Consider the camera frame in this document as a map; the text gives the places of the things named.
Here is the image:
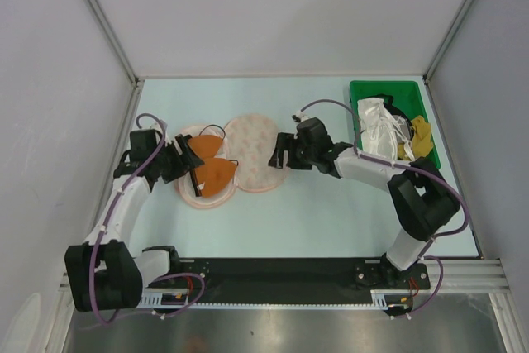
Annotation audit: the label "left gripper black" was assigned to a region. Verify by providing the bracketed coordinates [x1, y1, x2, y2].
[151, 135, 203, 184]

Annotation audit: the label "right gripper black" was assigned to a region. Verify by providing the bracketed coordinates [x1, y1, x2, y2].
[268, 133, 317, 171]

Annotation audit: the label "orange bra black straps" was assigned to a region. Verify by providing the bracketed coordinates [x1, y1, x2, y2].
[183, 123, 241, 199]

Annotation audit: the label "pink floral mesh laundry bag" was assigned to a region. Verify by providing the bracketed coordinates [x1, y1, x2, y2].
[174, 113, 288, 209]

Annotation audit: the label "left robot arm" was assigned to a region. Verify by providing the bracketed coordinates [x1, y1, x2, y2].
[64, 129, 204, 312]

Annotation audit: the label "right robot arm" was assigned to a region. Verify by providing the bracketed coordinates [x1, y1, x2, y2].
[268, 117, 462, 288]

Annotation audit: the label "white satin bra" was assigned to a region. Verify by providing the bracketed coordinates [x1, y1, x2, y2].
[357, 98, 416, 161]

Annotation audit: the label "grey black bra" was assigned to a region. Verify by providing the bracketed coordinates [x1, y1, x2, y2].
[375, 93, 414, 140]

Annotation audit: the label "green plastic bin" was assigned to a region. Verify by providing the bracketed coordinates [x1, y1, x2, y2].
[350, 80, 441, 169]

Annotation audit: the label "mustard yellow garment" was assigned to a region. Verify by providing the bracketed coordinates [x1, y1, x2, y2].
[398, 116, 434, 161]

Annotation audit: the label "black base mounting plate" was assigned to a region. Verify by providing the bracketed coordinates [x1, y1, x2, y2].
[149, 258, 431, 305]

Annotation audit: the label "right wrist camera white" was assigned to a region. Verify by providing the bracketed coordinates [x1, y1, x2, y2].
[292, 110, 310, 123]

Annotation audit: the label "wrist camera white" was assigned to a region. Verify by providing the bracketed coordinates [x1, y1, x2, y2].
[292, 110, 310, 123]
[150, 122, 163, 131]

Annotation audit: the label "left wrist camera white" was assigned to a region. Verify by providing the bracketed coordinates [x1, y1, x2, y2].
[150, 122, 163, 131]

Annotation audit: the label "white slotted cable duct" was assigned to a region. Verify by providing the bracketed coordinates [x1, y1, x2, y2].
[136, 289, 414, 311]

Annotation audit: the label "left aluminium frame post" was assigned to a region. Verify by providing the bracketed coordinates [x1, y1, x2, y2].
[84, 0, 139, 87]

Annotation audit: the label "aluminium frame post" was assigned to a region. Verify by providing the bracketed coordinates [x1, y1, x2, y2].
[84, 0, 139, 87]
[422, 0, 477, 85]

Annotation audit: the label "aluminium front frame rail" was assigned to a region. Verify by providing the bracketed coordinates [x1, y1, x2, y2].
[60, 258, 509, 293]

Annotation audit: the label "right aluminium frame post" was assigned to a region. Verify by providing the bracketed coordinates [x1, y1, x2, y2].
[422, 0, 477, 85]

